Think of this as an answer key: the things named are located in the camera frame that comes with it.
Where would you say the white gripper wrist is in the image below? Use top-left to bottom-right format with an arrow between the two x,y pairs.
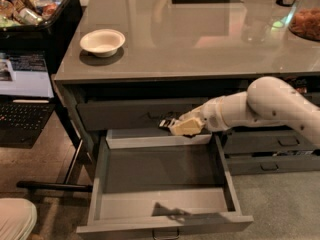
169,96 -> 229,136

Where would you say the black rxbar chocolate wrapper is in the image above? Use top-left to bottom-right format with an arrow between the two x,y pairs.
158,118 -> 178,129

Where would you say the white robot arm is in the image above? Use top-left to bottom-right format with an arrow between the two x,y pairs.
169,77 -> 320,147

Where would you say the grey middle right drawer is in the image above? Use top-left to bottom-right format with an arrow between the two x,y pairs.
221,128 -> 317,154

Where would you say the grey bottom right drawer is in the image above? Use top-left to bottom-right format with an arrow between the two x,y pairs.
226,151 -> 320,175

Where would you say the white bottom drawer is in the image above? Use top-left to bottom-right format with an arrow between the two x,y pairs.
106,128 -> 211,149

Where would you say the open grey middle drawer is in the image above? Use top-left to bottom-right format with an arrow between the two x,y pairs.
77,135 -> 253,240

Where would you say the grey top left drawer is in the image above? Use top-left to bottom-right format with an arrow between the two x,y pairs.
77,97 -> 207,131

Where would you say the white paper bowl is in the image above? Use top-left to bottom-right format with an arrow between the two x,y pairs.
80,29 -> 126,58

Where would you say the black metal stand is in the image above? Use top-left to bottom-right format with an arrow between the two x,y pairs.
16,96 -> 93,193

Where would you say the clear jar of snacks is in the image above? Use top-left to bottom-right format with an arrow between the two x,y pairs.
289,0 -> 320,41

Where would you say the black laptop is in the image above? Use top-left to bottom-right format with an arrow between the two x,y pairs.
0,52 -> 55,148

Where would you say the black bin of snacks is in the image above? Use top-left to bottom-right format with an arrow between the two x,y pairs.
0,0 -> 82,73

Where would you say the beige cushion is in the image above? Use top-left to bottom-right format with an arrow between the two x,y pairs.
0,198 -> 37,240

